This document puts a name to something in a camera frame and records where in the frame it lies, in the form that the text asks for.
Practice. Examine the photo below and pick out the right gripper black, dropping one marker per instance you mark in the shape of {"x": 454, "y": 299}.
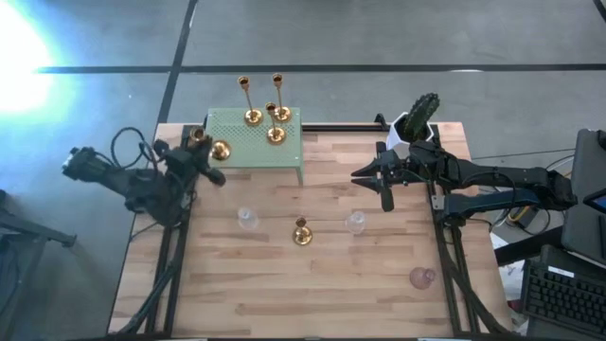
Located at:
{"x": 400, "y": 170}

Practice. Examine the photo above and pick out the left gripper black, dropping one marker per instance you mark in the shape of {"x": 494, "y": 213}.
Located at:
{"x": 187, "y": 163}

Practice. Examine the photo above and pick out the tall brass candlestick holder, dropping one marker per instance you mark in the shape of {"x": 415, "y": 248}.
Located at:
{"x": 253, "y": 117}
{"x": 281, "y": 114}
{"x": 220, "y": 150}

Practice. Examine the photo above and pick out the clear ribbed glass candle holder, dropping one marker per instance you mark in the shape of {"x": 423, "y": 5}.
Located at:
{"x": 247, "y": 220}
{"x": 355, "y": 223}

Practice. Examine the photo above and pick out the short brass candlestick holder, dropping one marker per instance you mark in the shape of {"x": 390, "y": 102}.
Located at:
{"x": 276, "y": 136}
{"x": 302, "y": 236}

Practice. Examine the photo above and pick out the pink glass candle holder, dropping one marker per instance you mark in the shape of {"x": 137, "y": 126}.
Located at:
{"x": 419, "y": 278}

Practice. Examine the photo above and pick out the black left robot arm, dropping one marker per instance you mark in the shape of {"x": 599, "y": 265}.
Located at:
{"x": 142, "y": 189}

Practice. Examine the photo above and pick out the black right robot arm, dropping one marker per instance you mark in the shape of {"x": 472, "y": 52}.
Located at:
{"x": 497, "y": 177}

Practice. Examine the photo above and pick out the white hexagonal plant pot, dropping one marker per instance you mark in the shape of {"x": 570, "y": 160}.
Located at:
{"x": 397, "y": 137}

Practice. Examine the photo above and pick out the small black clamp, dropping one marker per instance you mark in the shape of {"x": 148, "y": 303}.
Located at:
{"x": 380, "y": 120}

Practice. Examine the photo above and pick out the green cactus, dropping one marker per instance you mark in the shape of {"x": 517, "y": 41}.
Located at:
{"x": 421, "y": 113}

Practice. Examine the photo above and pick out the green perforated metal shelf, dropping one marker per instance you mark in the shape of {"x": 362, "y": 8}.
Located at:
{"x": 296, "y": 128}

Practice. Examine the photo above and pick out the black desk beam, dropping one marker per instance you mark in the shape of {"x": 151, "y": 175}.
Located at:
{"x": 525, "y": 248}

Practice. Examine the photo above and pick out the white paper sheet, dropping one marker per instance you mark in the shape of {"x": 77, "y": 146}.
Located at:
{"x": 511, "y": 279}

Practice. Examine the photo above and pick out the dark metal stand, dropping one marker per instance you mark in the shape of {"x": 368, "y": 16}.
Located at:
{"x": 28, "y": 227}

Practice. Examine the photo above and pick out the grey laptop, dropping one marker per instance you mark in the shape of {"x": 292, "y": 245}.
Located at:
{"x": 587, "y": 161}

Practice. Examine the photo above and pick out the black keyboard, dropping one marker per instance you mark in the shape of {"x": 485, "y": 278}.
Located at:
{"x": 563, "y": 298}

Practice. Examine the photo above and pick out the small blue-lit screen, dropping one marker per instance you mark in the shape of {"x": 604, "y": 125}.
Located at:
{"x": 599, "y": 202}

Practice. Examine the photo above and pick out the black crossbar rail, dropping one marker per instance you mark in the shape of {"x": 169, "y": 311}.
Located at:
{"x": 341, "y": 127}

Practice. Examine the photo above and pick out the grey metal bracket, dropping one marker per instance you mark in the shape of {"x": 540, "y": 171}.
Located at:
{"x": 438, "y": 202}

